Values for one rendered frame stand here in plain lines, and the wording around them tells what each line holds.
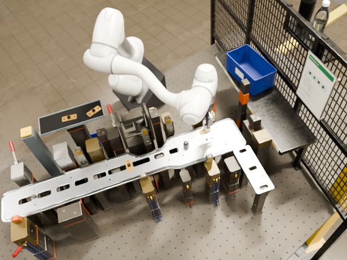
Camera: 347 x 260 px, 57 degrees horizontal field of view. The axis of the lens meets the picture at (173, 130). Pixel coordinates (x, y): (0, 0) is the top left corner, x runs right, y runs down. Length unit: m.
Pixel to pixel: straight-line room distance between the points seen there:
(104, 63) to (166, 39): 2.63
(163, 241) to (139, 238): 0.14
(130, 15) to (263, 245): 3.71
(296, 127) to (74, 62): 3.00
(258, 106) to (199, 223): 0.78
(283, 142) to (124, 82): 1.09
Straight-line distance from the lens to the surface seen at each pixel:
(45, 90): 4.01
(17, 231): 1.78
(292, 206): 2.03
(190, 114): 1.33
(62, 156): 1.83
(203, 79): 1.42
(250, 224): 1.95
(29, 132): 1.96
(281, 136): 1.87
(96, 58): 1.67
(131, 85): 2.24
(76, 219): 1.74
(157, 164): 1.78
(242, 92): 1.92
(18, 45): 4.90
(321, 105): 1.76
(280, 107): 2.00
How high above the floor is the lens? 2.50
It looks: 52 degrees down
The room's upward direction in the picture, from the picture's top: 9 degrees counter-clockwise
